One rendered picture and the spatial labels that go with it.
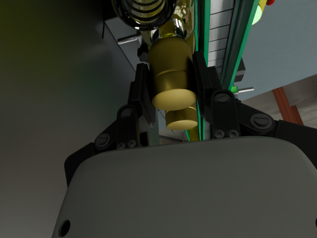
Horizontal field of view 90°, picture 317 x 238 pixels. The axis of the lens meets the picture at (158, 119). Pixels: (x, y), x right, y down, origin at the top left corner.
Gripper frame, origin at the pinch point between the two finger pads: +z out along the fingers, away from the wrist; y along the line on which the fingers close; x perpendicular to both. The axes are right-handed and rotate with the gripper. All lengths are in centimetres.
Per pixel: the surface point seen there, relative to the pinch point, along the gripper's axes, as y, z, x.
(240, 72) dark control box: 23, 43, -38
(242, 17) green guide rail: 13.0, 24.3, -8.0
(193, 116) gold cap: 1.2, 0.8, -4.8
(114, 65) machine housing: -14.7, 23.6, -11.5
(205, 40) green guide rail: 6.0, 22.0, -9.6
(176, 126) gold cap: -0.6, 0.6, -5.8
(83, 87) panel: -11.9, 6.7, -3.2
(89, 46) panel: -11.9, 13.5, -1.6
